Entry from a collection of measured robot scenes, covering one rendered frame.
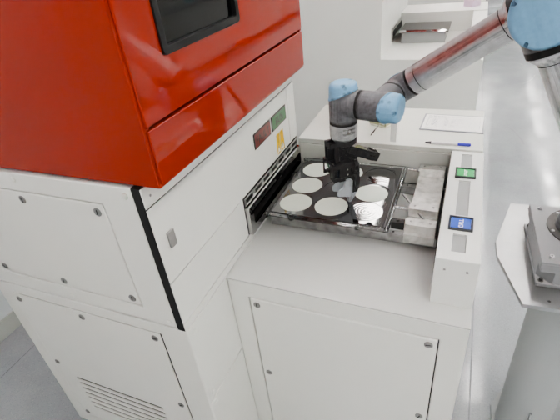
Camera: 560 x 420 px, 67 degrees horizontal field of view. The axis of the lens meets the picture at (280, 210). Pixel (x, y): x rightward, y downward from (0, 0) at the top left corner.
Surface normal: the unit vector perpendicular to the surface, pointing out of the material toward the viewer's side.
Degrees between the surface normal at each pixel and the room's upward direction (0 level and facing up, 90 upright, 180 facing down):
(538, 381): 90
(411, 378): 90
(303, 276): 0
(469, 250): 0
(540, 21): 83
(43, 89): 90
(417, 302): 0
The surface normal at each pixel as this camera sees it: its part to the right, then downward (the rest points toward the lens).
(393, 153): -0.37, 0.54
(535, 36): -0.60, 0.39
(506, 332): -0.10, -0.83
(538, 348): -0.81, 0.39
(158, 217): 0.92, 0.13
